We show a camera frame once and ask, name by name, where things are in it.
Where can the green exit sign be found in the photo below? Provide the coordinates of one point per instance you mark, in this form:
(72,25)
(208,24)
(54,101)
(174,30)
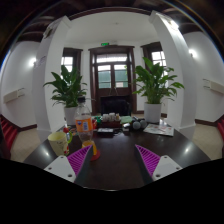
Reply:
(105,44)

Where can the pale yellow mug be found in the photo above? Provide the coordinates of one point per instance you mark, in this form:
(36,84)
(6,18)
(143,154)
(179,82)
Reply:
(58,145)

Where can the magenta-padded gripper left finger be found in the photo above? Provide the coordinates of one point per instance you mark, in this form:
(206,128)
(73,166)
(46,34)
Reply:
(60,167)

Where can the orange drink plastic bottle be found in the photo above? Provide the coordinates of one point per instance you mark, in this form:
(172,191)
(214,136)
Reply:
(85,128)

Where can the green cloth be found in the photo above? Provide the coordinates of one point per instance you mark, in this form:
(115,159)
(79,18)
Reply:
(126,119)

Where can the dark-framed window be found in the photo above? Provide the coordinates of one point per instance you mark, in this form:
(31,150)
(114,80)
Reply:
(67,61)
(157,58)

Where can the flat round red coaster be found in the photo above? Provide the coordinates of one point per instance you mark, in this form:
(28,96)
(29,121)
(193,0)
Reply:
(97,156)

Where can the white wall lamp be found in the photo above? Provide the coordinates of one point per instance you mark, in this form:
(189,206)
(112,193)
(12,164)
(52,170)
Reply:
(192,53)

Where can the brown tray of white cups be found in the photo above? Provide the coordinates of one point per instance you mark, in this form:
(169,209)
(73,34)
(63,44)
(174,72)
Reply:
(111,121)

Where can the grey headphones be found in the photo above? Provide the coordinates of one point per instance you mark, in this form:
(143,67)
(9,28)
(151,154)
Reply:
(136,125)

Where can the broad-leaf plant in white pot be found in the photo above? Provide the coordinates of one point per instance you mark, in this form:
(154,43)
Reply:
(68,90)
(155,83)

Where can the dark wooden double door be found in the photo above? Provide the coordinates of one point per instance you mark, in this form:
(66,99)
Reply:
(93,76)

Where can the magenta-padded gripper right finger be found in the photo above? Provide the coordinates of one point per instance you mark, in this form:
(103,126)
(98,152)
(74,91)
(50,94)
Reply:
(165,167)

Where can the white printed paper leaflet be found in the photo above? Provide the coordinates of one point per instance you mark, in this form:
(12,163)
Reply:
(159,130)

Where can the white wall-mounted unit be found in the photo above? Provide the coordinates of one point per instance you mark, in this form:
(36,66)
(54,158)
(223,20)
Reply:
(215,86)
(13,95)

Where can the black chair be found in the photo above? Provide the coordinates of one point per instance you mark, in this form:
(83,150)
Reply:
(115,105)

